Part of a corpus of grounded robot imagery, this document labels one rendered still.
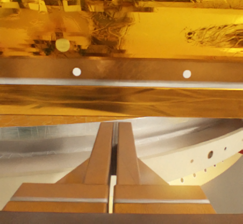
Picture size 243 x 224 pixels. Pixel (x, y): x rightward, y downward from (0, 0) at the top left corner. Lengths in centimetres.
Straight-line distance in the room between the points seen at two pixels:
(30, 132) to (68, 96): 7
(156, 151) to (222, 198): 23
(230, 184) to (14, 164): 42
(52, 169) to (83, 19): 18
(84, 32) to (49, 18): 4
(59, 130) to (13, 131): 6
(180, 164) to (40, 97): 23
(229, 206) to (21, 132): 42
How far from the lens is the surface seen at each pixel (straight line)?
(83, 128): 24
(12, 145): 28
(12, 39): 27
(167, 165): 26
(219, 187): 44
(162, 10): 22
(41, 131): 25
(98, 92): 25
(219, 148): 34
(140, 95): 25
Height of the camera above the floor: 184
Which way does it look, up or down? 15 degrees down
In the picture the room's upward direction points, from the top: 1 degrees clockwise
